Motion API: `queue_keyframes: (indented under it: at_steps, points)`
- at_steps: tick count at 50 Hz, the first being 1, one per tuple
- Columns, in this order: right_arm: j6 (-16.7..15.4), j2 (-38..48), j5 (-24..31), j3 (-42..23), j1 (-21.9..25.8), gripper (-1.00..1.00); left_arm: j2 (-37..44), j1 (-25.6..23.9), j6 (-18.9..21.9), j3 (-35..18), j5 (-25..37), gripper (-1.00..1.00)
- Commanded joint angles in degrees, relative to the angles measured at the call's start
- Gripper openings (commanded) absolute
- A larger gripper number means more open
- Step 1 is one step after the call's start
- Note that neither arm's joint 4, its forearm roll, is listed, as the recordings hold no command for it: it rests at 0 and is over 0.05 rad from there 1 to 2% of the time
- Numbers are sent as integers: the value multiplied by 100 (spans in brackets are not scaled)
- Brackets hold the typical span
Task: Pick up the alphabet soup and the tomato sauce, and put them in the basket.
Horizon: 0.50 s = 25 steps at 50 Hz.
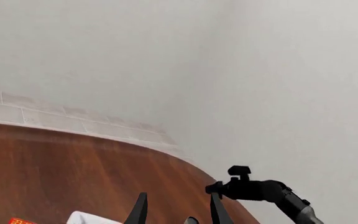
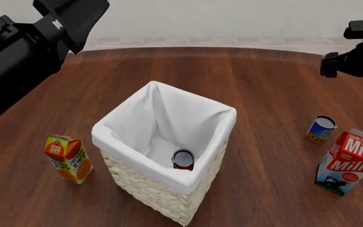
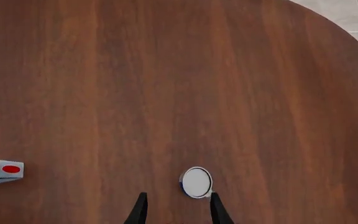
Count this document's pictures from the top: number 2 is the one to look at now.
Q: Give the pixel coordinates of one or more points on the orange juice carton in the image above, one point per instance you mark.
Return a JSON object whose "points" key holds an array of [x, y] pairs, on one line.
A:
{"points": [[68, 158]]}

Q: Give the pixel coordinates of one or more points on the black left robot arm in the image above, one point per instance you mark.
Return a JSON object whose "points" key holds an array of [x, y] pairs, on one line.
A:
{"points": [[14, 61]]}

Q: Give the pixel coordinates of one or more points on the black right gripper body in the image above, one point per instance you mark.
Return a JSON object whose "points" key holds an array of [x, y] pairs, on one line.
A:
{"points": [[329, 65]]}

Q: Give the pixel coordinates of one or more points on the red and white milk carton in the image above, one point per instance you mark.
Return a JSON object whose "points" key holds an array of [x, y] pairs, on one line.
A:
{"points": [[347, 163]]}

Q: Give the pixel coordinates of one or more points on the red tomato sauce can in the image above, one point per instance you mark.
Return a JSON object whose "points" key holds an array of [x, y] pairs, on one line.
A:
{"points": [[183, 159]]}

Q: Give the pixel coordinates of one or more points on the blue alphabet soup can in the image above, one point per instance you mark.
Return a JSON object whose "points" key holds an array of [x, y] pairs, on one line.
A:
{"points": [[320, 130]]}

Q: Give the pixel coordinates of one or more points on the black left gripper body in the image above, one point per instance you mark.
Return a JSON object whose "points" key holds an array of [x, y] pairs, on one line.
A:
{"points": [[80, 16]]}

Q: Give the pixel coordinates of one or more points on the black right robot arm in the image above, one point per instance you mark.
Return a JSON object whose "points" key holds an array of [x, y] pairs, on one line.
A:
{"points": [[362, 61]]}

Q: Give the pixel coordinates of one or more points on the white wicker basket with liner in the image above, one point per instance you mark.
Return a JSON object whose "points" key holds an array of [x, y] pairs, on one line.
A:
{"points": [[156, 132]]}

